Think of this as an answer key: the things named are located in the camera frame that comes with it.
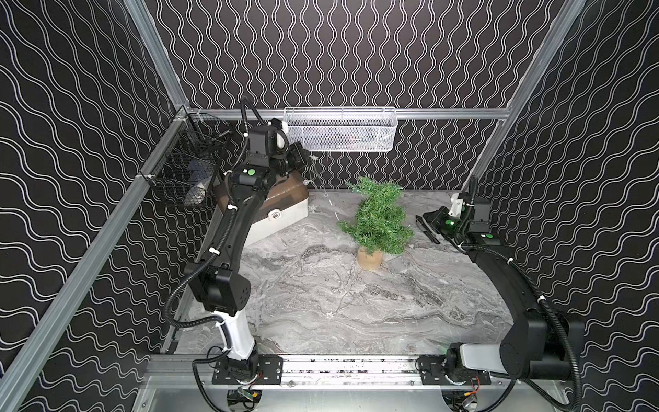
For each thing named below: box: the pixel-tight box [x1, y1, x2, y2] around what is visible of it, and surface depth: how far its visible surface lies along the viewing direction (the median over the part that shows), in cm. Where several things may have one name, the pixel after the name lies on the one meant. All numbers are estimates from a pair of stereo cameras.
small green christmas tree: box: [337, 175, 415, 270], surface depth 77 cm
